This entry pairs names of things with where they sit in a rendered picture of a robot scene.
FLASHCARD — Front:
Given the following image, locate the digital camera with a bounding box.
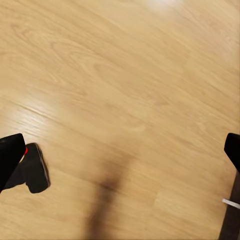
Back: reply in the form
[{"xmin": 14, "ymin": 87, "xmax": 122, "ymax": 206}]
[{"xmin": 4, "ymin": 142, "xmax": 49, "ymax": 194}]

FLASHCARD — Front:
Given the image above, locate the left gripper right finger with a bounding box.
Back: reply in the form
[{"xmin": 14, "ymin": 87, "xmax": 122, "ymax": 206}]
[{"xmin": 224, "ymin": 132, "xmax": 240, "ymax": 173}]

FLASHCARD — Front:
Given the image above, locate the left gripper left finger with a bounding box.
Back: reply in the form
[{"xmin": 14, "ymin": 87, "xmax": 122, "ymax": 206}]
[{"xmin": 0, "ymin": 133, "xmax": 27, "ymax": 193}]

